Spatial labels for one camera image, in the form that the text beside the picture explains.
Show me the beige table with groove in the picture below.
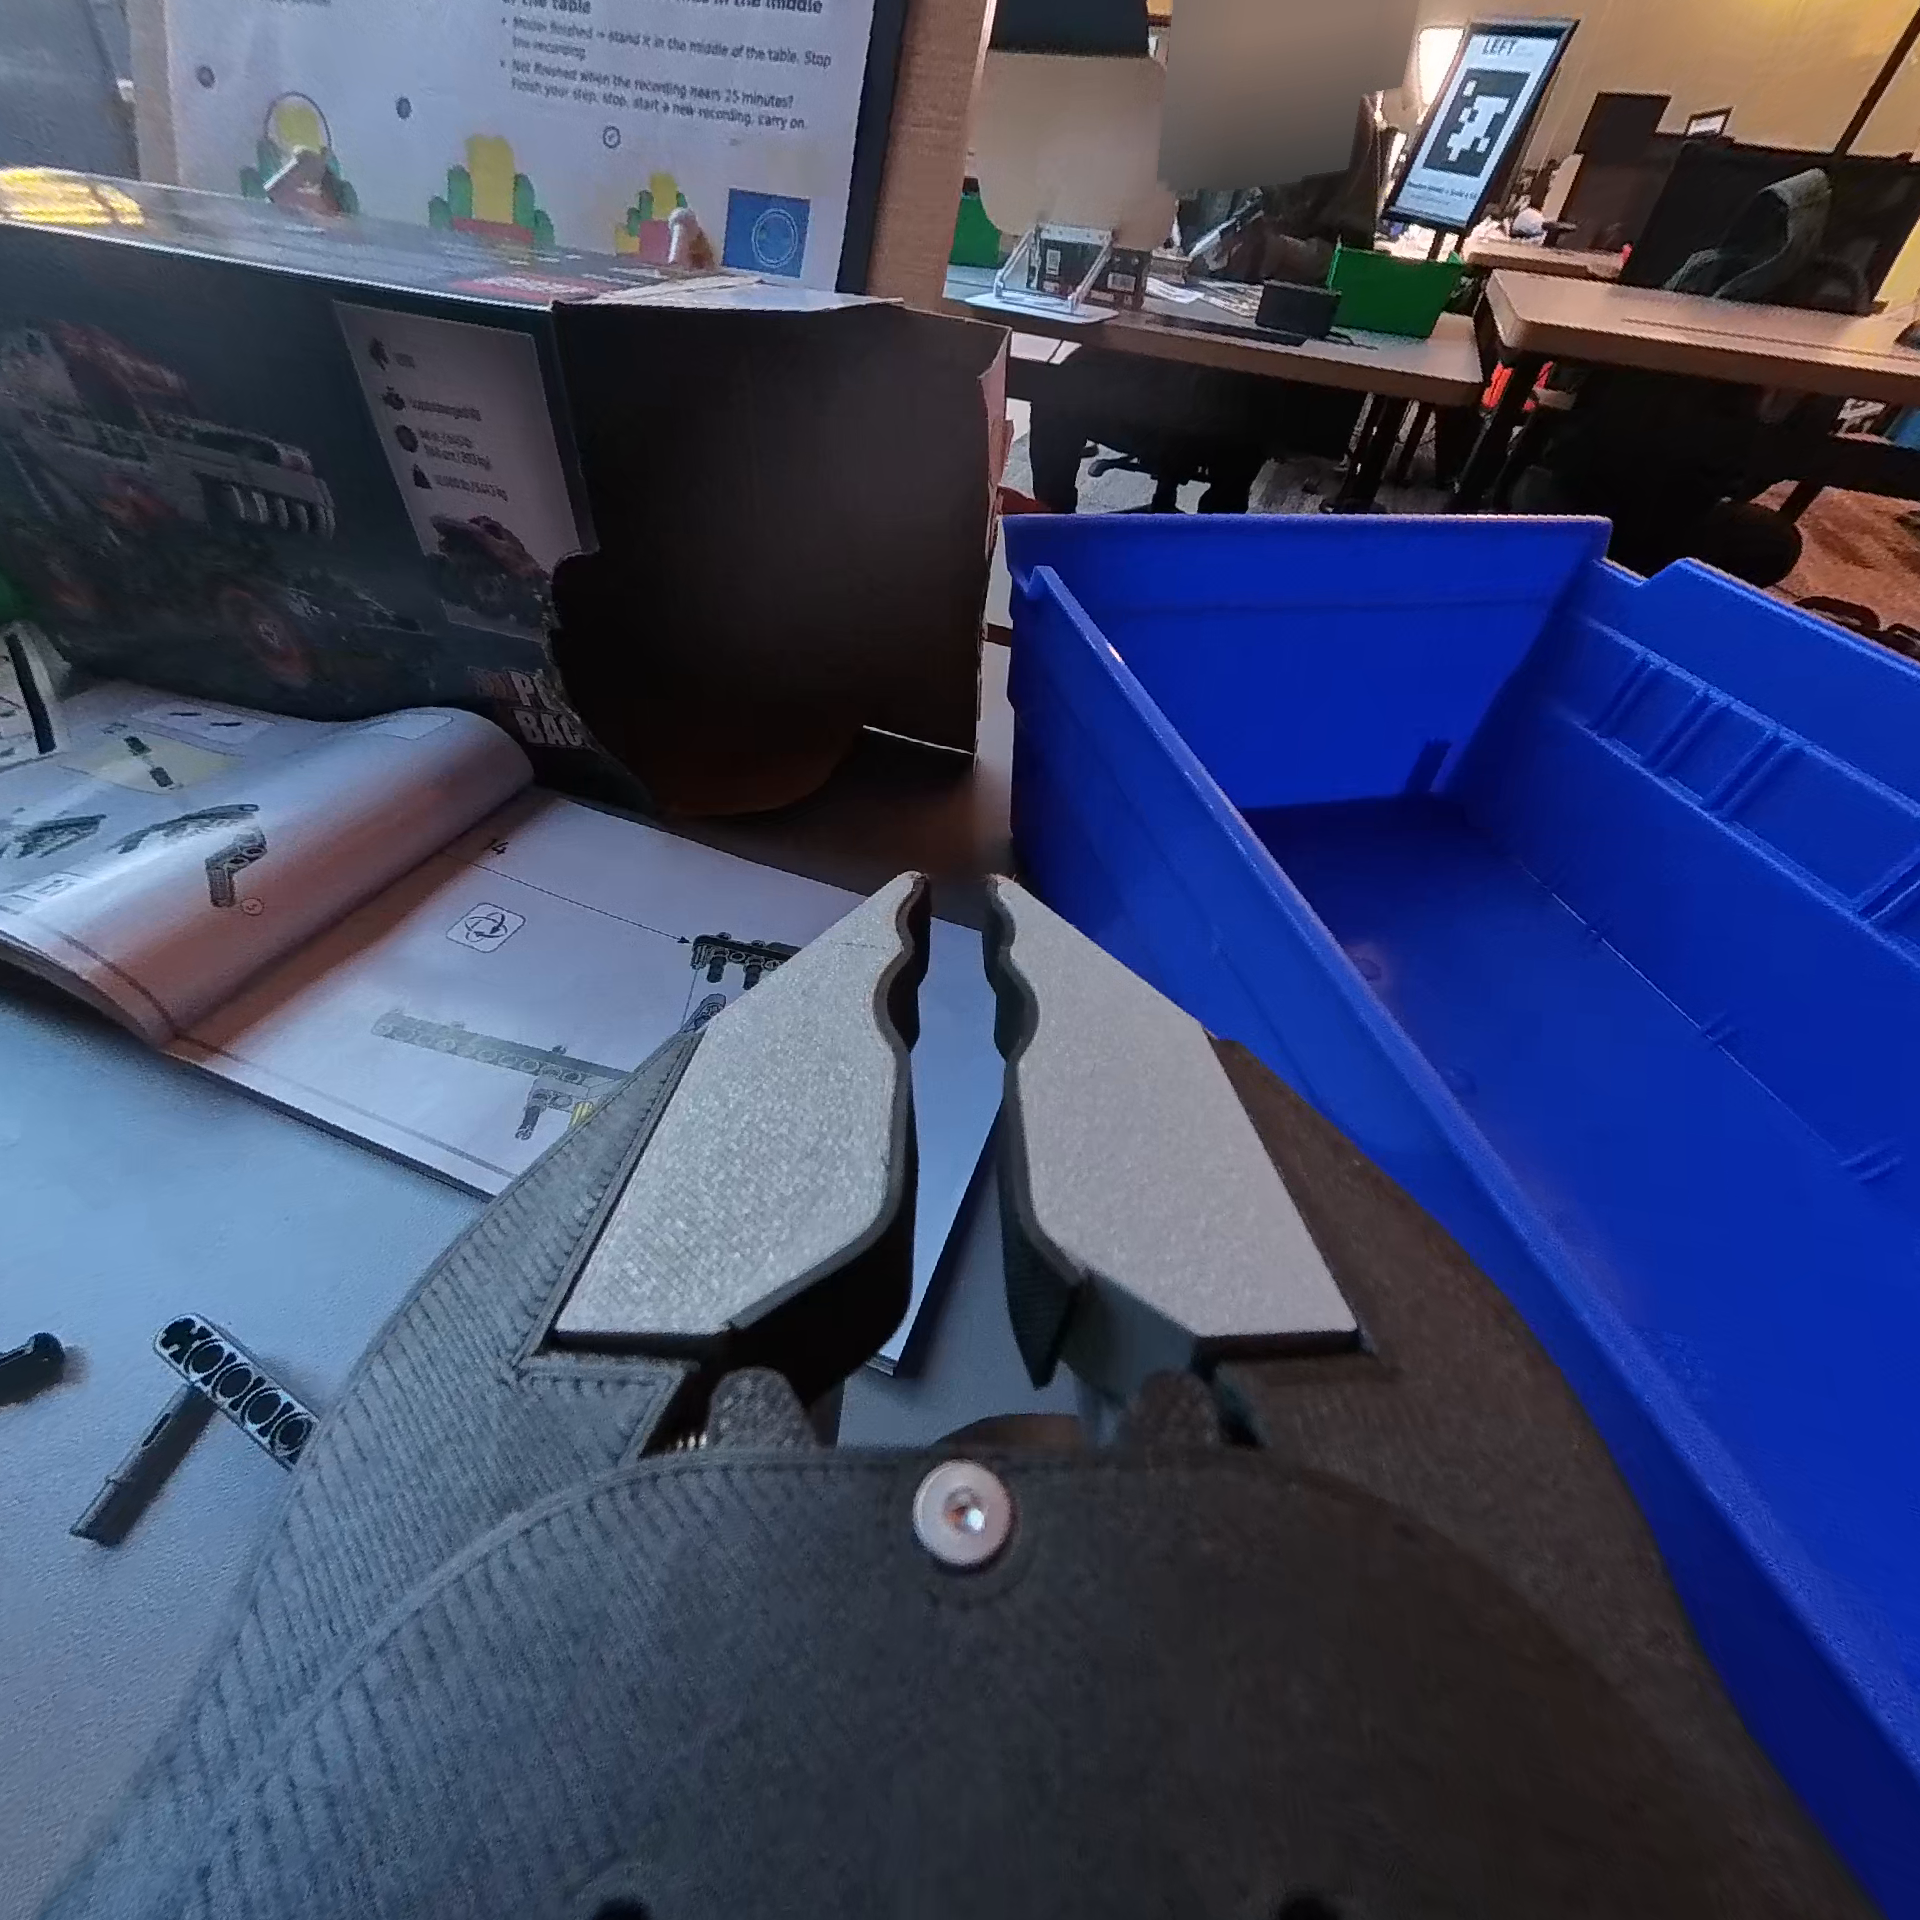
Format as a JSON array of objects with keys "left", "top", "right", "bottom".
[{"left": 1478, "top": 272, "right": 1920, "bottom": 503}]

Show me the open instruction booklet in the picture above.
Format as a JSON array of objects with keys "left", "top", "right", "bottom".
[{"left": 0, "top": 681, "right": 1010, "bottom": 1374}]

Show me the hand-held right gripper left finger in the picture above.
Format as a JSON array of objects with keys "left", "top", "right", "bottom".
[{"left": 547, "top": 870, "right": 935, "bottom": 1416}]

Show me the clear acrylic stand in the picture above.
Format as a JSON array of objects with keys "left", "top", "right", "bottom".
[{"left": 993, "top": 225, "right": 1123, "bottom": 312}]

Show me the green plastic bin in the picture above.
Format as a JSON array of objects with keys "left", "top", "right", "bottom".
[{"left": 1330, "top": 244, "right": 1469, "bottom": 338}]

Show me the black lego beam with holes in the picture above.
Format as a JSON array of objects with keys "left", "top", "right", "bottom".
[{"left": 157, "top": 1316, "right": 320, "bottom": 1463}]

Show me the brown cardboard post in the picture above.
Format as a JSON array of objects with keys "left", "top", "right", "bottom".
[{"left": 862, "top": 0, "right": 999, "bottom": 302}]

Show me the blue plastic bin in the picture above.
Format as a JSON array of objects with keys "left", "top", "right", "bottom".
[{"left": 1001, "top": 514, "right": 1920, "bottom": 1913}]

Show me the long beige table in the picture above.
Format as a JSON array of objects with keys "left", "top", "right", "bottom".
[{"left": 944, "top": 268, "right": 1488, "bottom": 514}]

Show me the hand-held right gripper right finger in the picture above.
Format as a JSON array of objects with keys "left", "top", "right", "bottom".
[{"left": 982, "top": 872, "right": 1367, "bottom": 1425}]

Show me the black lego set box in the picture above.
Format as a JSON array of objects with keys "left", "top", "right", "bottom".
[{"left": 0, "top": 173, "right": 1010, "bottom": 818}]

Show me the black lego axle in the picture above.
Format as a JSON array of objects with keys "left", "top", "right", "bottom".
[{"left": 73, "top": 1388, "right": 215, "bottom": 1548}]

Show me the screen with black-white marker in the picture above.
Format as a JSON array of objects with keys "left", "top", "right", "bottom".
[{"left": 1385, "top": 20, "right": 1581, "bottom": 237}]

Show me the paper sheet with line drawing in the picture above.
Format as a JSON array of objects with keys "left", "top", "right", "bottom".
[{"left": 0, "top": 621, "right": 73, "bottom": 762}]

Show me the white instruction poster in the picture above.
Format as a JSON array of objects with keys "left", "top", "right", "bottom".
[{"left": 135, "top": 0, "right": 910, "bottom": 293}]

